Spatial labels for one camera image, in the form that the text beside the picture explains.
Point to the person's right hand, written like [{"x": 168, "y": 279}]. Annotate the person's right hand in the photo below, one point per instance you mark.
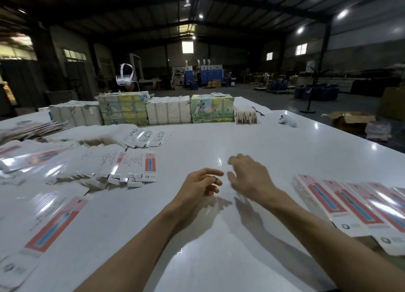
[{"x": 253, "y": 178}]

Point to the small wall window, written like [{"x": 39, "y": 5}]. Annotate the small wall window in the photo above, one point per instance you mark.
[{"x": 269, "y": 56}]

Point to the white plastic bags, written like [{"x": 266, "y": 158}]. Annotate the white plastic bags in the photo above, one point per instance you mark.
[{"x": 378, "y": 131}]

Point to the square bright window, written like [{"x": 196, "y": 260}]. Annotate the square bright window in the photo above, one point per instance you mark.
[{"x": 187, "y": 47}]

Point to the grey crate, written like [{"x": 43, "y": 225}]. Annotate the grey crate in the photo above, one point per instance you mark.
[{"x": 61, "y": 97}]

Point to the tall cardboard box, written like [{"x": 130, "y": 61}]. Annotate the tall cardboard box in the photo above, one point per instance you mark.
[{"x": 392, "y": 104}]

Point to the person's left forearm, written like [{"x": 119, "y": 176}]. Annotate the person's left forearm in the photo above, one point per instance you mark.
[{"x": 136, "y": 257}]

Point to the person's left hand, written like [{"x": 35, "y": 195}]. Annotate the person's left hand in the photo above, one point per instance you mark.
[{"x": 193, "y": 193}]

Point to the small black tool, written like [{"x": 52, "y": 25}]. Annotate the small black tool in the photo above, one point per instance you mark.
[{"x": 258, "y": 111}]

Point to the blue machine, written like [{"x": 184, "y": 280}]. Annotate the blue machine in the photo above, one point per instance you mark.
[{"x": 210, "y": 74}]

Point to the white headset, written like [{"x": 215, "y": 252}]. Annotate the white headset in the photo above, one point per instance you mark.
[{"x": 125, "y": 78}]

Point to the pile of carton blanks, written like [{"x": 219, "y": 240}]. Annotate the pile of carton blanks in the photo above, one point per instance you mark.
[{"x": 54, "y": 187}]

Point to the blue bins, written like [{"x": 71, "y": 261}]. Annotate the blue bins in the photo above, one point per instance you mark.
[{"x": 316, "y": 92}]

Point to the open cardboard box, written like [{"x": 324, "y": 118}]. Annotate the open cardboard box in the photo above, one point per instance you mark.
[{"x": 351, "y": 121}]

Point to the green printed carton bundle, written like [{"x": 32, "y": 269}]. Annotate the green printed carton bundle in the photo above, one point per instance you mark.
[{"x": 212, "y": 109}]

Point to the green yellow carton bundle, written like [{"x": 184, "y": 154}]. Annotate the green yellow carton bundle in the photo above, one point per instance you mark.
[{"x": 123, "y": 109}]

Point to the small white object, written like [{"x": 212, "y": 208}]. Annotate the small white object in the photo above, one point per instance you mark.
[{"x": 287, "y": 119}]

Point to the small beige card stack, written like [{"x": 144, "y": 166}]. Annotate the small beige card stack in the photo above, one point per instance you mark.
[{"x": 245, "y": 116}]

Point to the black floor stand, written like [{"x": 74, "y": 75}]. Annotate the black floor stand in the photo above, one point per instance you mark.
[{"x": 313, "y": 89}]

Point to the person's right forearm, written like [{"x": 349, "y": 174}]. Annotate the person's right forearm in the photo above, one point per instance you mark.
[{"x": 338, "y": 244}]

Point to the row of white cartons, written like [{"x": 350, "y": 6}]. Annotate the row of white cartons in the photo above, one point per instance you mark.
[
  {"x": 76, "y": 114},
  {"x": 168, "y": 111}
]

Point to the double wall window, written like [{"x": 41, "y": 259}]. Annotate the double wall window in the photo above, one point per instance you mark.
[{"x": 301, "y": 49}]

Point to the dark grey cabinet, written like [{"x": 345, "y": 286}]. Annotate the dark grey cabinet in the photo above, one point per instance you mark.
[{"x": 25, "y": 83}]

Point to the pile of grey flat sheets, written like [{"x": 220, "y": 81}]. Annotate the pile of grey flat sheets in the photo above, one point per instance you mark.
[{"x": 31, "y": 130}]

